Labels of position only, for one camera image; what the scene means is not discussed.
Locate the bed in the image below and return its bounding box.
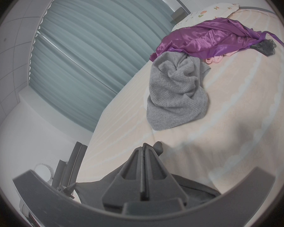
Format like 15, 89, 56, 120
74, 0, 284, 203

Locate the purple satin garment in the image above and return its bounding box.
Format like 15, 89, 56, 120
150, 17, 284, 62

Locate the white printed pillow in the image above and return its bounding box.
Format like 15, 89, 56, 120
172, 3, 240, 31

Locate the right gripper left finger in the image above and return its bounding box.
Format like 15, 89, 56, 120
102, 143, 145, 210

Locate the pink garment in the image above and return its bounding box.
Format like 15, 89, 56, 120
205, 51, 239, 64

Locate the grey knitted garment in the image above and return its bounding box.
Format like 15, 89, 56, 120
146, 52, 211, 131

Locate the blue-green curtain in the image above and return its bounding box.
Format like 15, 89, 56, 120
37, 0, 180, 94
28, 33, 117, 133

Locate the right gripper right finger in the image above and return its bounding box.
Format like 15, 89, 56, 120
145, 144, 189, 207

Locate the black lace garment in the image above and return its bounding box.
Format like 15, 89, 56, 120
251, 39, 277, 56

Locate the grey bedside table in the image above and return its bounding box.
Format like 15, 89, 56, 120
172, 7, 188, 21

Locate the black T-shirt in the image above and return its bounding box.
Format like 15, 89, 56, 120
74, 141, 222, 205

